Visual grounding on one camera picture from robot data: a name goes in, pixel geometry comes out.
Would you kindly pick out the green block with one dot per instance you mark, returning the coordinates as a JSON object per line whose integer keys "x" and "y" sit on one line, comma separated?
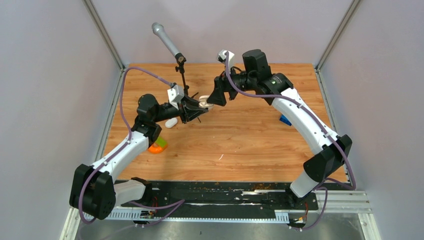
{"x": 161, "y": 142}

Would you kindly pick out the blue object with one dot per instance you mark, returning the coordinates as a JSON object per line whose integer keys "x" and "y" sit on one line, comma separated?
{"x": 285, "y": 120}

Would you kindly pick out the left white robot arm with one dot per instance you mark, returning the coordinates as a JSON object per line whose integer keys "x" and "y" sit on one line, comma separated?
{"x": 94, "y": 190}

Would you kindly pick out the black tripod microphone stand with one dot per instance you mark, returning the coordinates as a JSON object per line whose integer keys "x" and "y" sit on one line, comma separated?
{"x": 184, "y": 79}

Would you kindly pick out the small beige charging case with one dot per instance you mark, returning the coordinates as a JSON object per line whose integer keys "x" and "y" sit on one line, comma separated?
{"x": 203, "y": 102}

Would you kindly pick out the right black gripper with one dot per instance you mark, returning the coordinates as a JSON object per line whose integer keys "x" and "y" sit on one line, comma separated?
{"x": 222, "y": 84}

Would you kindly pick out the white earbud charging case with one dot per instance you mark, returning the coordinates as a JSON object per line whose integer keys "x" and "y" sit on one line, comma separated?
{"x": 171, "y": 123}

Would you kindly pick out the grey microphone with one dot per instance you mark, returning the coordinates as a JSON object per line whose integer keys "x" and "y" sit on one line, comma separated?
{"x": 159, "y": 30}

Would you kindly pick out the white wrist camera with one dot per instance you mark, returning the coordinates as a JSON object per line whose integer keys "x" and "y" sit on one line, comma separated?
{"x": 226, "y": 56}
{"x": 175, "y": 95}

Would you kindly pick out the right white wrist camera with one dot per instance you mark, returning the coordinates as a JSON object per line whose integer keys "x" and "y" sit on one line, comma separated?
{"x": 226, "y": 56}

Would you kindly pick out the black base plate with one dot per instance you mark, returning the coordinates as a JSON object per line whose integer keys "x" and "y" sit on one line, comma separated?
{"x": 226, "y": 199}

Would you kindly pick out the orange ring toy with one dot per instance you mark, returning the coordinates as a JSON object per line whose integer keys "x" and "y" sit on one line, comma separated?
{"x": 157, "y": 149}

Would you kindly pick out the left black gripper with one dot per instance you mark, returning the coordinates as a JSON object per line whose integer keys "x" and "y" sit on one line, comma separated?
{"x": 189, "y": 109}

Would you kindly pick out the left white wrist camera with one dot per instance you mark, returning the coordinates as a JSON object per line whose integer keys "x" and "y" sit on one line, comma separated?
{"x": 175, "y": 95}

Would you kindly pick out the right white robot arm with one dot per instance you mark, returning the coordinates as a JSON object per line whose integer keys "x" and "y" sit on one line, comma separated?
{"x": 330, "y": 150}

